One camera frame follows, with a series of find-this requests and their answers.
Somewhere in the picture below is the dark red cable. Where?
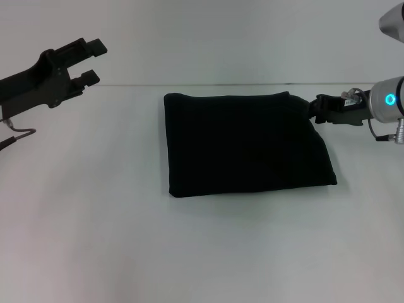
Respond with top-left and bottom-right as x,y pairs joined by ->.
0,117 -> 37,152

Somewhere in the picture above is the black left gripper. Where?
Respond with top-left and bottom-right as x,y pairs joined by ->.
0,37 -> 109,110

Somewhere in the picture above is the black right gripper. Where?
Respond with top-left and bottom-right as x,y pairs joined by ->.
306,89 -> 376,128

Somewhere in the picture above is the black t-shirt with FREE print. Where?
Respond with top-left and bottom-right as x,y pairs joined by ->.
163,91 -> 338,199

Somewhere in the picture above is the thin grey wrist cable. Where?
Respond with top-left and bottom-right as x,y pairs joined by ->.
366,117 -> 396,143

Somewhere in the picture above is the silver mount screw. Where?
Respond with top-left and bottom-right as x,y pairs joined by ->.
340,88 -> 361,103

